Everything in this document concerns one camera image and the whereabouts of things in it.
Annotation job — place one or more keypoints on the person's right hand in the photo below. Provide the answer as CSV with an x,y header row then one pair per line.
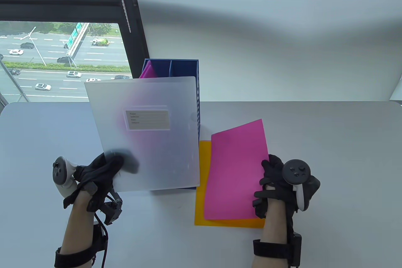
x,y
276,180

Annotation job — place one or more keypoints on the grey white hand controller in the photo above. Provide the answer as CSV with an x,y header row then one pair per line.
x,y
62,173
296,170

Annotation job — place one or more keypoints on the black forearm battery box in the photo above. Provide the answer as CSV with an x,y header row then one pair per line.
x,y
296,247

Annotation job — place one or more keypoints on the pink cardstock sheet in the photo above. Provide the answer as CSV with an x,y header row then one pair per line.
x,y
235,170

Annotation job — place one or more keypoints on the person's right forearm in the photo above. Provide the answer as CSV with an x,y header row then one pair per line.
x,y
273,227

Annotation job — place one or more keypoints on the yellow cardstock sheet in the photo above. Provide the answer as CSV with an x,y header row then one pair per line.
x,y
201,205

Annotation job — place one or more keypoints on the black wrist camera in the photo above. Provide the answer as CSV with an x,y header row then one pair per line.
x,y
111,208

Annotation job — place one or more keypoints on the person's left forearm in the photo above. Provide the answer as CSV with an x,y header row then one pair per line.
x,y
78,227

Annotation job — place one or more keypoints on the frosted clear L-shaped folder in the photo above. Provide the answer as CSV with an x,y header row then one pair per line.
x,y
147,155

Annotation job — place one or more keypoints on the grey diagonal window bar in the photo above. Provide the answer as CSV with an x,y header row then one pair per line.
x,y
12,79

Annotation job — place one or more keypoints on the small black forearm box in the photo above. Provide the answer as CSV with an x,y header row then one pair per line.
x,y
100,236

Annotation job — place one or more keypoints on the blue plastic file holder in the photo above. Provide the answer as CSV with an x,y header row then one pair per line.
x,y
185,68

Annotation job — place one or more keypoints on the person's left hand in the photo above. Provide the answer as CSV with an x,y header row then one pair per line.
x,y
97,173

